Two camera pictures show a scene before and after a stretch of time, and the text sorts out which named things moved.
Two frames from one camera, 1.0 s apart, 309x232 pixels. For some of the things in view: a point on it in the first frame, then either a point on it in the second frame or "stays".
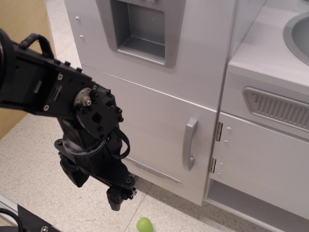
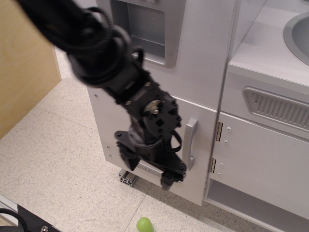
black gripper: x=90 y=154 to x=161 y=154
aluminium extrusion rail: x=6 y=203 stays
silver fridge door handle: x=188 y=136 stays
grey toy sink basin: x=296 y=35 stays
